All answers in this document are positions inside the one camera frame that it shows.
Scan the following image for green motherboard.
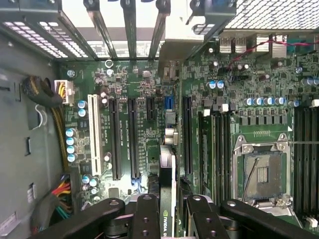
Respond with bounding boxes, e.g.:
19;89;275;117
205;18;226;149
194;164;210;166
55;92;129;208
57;32;319;239

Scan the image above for open black PC case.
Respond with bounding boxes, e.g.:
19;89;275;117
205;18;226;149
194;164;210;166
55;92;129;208
0;0;319;239

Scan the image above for green RAM stick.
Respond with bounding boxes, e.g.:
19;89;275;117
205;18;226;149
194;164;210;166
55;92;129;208
198;109;215;200

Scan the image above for grey power supply unit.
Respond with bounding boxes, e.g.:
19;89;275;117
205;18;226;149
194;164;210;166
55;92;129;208
0;32;65;239

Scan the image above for yellow and black wires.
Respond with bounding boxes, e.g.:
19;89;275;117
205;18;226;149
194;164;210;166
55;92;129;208
51;106;71;172

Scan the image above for blue expansion slot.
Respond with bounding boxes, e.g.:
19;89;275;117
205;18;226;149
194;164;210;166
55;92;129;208
163;95;176;111

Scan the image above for metal socket cover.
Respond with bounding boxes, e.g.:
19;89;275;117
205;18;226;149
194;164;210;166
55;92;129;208
251;196;296;219

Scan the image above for black RAM slot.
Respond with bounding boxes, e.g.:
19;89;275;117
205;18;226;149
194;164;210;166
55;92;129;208
226;107;233;205
302;106;311;220
221;107;227;205
311;106;319;220
214;109;221;205
294;106;302;220

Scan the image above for white power connector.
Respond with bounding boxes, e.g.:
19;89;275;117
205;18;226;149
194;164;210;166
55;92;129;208
54;79;75;107

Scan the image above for black sleeved wire bundle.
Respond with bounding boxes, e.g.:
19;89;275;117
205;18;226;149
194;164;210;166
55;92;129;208
21;76;63;108

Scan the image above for thin red and black wire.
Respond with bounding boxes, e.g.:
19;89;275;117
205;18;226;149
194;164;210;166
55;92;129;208
224;39;319;69

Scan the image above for thin metal locking lever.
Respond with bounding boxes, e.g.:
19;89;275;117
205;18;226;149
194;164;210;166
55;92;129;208
288;140;319;145
241;158;260;200

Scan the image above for white expansion slot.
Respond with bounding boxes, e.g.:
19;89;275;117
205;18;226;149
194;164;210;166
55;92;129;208
87;94;103;177

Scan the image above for short black expansion slot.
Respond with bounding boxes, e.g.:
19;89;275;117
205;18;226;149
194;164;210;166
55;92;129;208
146;96;157;120

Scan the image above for long black expansion slot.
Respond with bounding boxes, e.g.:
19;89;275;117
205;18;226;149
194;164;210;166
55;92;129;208
182;96;193;175
127;98;140;180
108;98;122;182

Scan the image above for CPU socket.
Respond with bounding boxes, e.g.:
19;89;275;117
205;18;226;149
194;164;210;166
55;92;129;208
231;133;293;217

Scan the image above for coloured wire bundle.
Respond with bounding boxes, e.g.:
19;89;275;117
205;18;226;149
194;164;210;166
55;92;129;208
29;174;75;225

